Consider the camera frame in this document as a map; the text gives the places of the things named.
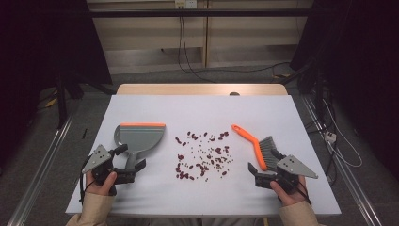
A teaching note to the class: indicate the black horizontal bar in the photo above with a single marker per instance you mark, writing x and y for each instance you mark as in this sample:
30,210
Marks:
200,12

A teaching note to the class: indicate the metal floor rail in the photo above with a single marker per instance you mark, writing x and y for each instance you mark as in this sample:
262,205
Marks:
342,169
40,169

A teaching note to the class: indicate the black metal stand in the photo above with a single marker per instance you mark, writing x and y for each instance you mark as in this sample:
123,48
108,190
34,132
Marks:
61,103

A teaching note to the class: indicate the grey dustpan with orange edge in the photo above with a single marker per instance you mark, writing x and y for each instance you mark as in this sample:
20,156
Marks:
141,138

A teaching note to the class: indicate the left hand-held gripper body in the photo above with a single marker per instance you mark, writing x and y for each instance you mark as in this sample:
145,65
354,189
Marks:
97,158

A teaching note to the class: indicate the white power strip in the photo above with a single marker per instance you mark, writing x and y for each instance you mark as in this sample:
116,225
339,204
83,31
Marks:
330,137

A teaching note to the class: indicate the wooden table edge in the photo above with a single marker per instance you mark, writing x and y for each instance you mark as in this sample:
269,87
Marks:
188,89

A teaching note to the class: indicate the black curtain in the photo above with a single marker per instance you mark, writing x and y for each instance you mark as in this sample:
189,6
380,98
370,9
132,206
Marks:
370,62
31,47

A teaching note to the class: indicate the orange brush with grey bristles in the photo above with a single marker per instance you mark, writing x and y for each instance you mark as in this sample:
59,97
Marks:
251,138

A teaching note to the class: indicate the white table sheet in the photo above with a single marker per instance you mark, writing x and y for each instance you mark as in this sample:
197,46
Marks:
204,109

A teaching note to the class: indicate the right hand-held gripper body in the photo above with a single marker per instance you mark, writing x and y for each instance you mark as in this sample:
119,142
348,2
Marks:
295,168

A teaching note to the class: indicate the white wall outlet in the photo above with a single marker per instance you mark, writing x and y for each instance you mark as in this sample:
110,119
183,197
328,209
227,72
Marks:
185,3

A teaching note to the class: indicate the person's left hand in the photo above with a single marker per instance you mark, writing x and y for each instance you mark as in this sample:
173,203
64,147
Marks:
102,187

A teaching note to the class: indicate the person's right hand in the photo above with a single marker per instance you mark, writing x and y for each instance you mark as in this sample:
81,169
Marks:
290,197

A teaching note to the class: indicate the red beans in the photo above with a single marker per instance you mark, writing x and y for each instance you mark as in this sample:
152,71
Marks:
180,156

